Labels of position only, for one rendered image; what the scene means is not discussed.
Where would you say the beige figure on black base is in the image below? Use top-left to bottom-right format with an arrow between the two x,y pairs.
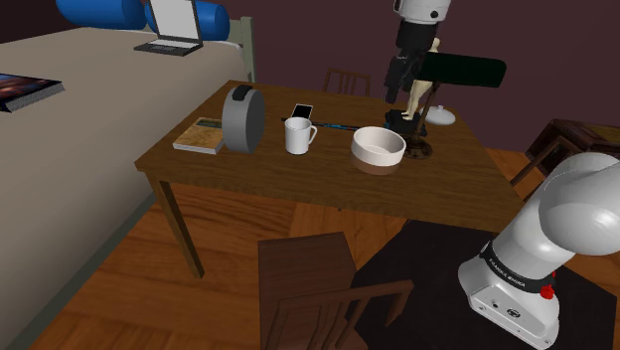
385,37 -> 442,137

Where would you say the white dome-shaped object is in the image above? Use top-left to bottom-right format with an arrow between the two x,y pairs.
425,104 -> 457,127

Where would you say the brown slatted wooden chair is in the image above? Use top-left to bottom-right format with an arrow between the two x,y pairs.
321,67 -> 373,97

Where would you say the white bowl with brown base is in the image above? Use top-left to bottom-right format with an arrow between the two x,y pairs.
350,125 -> 407,177

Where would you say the black and blue pen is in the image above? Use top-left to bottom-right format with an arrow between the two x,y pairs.
280,115 -> 389,132

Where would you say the black smartphone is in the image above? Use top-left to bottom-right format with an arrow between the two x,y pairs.
289,102 -> 315,121

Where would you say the white mug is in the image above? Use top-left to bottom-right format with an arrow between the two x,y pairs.
283,115 -> 319,156

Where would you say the brown wooden table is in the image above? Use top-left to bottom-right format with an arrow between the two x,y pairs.
133,79 -> 528,280

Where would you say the dark wooden armchair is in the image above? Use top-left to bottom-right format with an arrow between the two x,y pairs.
509,117 -> 620,203

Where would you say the blue pillow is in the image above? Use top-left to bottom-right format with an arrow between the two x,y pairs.
144,0 -> 231,43
55,0 -> 147,31

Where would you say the dark robot stand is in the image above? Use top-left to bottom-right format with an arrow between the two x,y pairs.
346,219 -> 620,350

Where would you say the tan book with green strip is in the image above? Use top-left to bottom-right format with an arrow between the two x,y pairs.
172,116 -> 227,156

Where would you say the open grey laptop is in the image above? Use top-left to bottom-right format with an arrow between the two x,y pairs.
133,0 -> 205,58

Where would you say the bed with beige cover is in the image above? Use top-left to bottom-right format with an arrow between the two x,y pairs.
0,16 -> 256,350

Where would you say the dark picture book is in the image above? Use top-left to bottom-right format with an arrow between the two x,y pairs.
0,72 -> 67,114

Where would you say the grey round case, black handle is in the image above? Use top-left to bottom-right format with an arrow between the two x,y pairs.
221,84 -> 267,155

